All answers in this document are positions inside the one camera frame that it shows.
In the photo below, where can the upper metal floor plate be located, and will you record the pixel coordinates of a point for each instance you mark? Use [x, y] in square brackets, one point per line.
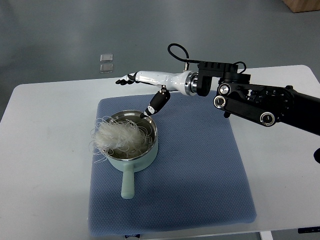
[106, 57]

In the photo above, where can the blue quilted mat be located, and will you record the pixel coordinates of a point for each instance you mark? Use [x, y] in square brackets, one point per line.
[197, 179]

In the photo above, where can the mint green steel pot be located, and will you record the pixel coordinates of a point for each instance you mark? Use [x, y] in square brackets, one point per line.
[132, 160]

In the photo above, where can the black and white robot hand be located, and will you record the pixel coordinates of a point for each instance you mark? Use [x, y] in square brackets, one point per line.
[167, 82]

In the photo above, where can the wooden box corner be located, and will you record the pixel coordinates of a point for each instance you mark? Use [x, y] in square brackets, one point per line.
[300, 6]

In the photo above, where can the blue label tag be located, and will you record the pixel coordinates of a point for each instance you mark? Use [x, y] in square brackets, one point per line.
[132, 236]

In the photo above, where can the white vermicelli bundle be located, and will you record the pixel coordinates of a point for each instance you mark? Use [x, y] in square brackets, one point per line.
[117, 136]

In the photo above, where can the white table leg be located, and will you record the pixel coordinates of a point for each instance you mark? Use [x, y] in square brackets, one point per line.
[266, 235]

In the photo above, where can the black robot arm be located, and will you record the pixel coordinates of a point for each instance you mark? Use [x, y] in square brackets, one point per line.
[262, 104]

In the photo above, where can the black table control panel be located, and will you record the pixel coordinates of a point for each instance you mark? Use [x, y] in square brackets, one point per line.
[307, 230]

